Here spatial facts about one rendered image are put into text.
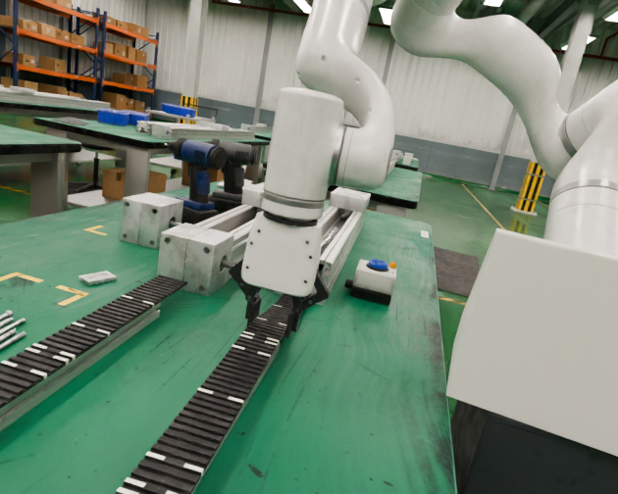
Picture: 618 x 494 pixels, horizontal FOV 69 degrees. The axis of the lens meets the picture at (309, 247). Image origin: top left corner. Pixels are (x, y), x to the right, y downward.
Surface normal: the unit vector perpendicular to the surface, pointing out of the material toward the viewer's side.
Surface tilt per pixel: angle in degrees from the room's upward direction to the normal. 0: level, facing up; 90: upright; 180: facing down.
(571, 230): 57
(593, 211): 47
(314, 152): 89
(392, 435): 0
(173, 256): 90
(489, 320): 90
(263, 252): 90
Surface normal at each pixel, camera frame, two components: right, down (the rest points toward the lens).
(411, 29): -0.51, 0.69
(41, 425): 0.18, -0.95
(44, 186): -0.23, 0.22
